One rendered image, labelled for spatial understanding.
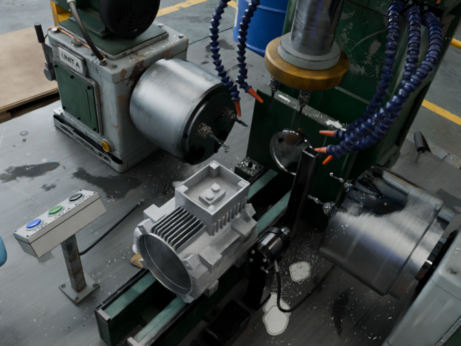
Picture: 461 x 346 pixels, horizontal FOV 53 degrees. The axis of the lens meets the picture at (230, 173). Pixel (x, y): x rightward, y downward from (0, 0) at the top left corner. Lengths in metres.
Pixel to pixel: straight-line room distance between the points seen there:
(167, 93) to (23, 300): 0.60
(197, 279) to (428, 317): 0.45
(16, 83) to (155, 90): 1.97
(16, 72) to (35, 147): 1.66
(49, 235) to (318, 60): 0.63
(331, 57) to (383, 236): 0.37
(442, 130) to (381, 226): 2.51
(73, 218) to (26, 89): 2.10
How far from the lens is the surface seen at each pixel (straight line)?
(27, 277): 1.26
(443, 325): 1.01
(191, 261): 0.88
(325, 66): 0.97
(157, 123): 1.20
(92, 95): 1.34
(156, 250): 1.04
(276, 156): 1.27
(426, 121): 3.46
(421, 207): 1.00
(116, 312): 1.03
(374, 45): 1.16
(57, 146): 1.57
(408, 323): 1.05
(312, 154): 0.88
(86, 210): 1.00
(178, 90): 1.18
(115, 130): 1.35
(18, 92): 3.03
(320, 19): 0.93
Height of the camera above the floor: 1.81
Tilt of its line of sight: 44 degrees down
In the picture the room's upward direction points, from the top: 8 degrees clockwise
